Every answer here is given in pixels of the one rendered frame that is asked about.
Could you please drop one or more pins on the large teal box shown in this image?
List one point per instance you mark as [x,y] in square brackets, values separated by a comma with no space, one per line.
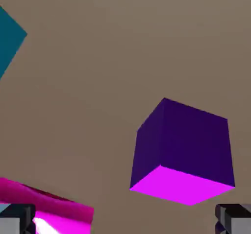
[8,40]

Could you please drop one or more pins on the small purple cube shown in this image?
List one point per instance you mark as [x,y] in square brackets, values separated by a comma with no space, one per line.
[184,151]

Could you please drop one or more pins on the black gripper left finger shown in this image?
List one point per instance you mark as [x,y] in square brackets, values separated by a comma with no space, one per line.
[16,216]

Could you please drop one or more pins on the large magenta box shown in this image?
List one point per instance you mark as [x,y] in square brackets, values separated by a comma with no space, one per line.
[64,216]

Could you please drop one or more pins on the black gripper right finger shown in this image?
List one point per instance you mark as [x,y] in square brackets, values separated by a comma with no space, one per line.
[234,219]

